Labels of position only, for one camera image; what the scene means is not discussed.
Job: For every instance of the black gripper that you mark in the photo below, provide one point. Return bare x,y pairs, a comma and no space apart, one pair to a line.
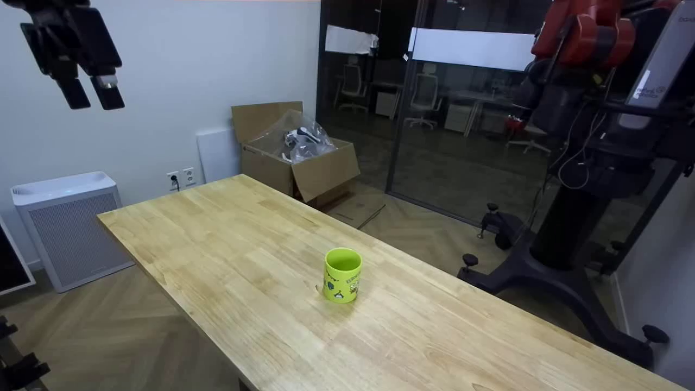
65,34

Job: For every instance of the yellow-green mug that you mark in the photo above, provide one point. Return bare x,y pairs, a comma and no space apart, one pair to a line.
342,274

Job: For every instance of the open cardboard box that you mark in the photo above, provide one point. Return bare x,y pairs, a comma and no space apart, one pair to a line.
285,148

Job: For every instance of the black monitor edge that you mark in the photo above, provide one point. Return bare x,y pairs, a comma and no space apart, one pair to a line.
13,271

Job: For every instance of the black tripod part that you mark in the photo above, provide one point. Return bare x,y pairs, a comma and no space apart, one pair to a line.
18,369

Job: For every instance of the red and black robot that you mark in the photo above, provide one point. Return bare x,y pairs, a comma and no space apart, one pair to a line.
612,82

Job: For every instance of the white wall outlet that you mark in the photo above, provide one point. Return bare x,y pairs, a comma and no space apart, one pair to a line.
184,179

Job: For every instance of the white wall panel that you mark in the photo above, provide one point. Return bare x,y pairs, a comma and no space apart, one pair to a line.
217,152

